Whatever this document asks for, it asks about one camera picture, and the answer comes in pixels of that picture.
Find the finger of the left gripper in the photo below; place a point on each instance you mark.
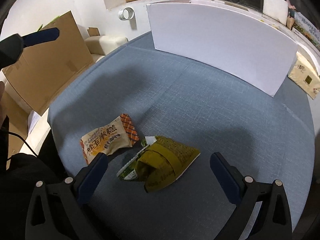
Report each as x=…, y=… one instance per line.
x=42, y=36

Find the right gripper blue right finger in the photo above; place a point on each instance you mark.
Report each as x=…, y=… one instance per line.
x=228, y=176

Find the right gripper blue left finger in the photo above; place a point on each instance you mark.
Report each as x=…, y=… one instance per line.
x=89, y=177

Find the orange white rice cake pack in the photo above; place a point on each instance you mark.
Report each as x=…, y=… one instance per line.
x=120, y=133

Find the olive green snack pack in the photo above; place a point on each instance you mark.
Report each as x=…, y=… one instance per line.
x=159, y=163

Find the black sleeve left forearm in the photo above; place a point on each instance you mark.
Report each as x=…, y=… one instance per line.
x=19, y=174

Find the person's left hand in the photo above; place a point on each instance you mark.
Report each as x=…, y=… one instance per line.
x=2, y=105

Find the flat cardboard sheet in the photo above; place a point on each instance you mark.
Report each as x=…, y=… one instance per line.
x=45, y=70

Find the cream cushion stool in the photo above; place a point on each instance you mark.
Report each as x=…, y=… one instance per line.
x=100, y=46

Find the clear tape roll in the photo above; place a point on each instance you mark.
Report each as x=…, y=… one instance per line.
x=126, y=14

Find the tissue box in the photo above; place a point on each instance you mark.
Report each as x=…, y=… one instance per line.
x=304, y=75

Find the white storage box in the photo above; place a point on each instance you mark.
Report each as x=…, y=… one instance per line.
x=228, y=40

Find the printed landscape gift box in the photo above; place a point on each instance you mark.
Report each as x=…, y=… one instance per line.
x=305, y=27

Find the white foam block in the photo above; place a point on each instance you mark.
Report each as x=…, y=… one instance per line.
x=276, y=9

